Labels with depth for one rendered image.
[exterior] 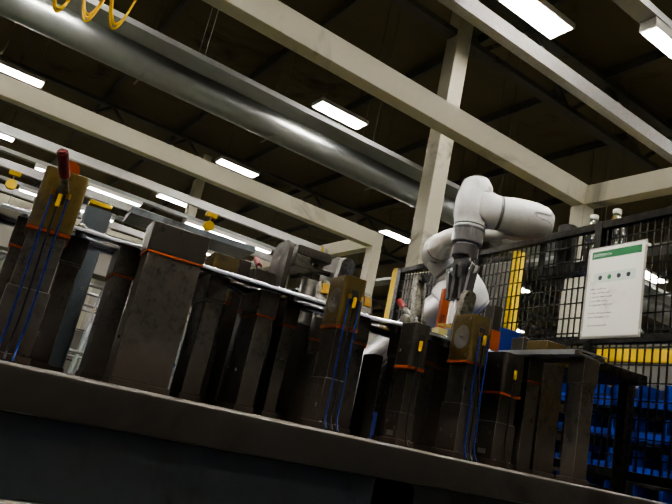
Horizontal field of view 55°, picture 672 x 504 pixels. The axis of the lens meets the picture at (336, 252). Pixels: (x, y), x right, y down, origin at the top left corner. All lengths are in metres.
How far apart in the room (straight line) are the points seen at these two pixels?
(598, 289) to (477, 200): 0.58
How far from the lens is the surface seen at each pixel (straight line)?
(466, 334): 1.63
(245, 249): 1.90
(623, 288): 2.18
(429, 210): 10.21
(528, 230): 1.92
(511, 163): 6.01
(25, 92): 7.73
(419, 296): 2.01
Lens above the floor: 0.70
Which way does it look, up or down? 15 degrees up
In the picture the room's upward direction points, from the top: 12 degrees clockwise
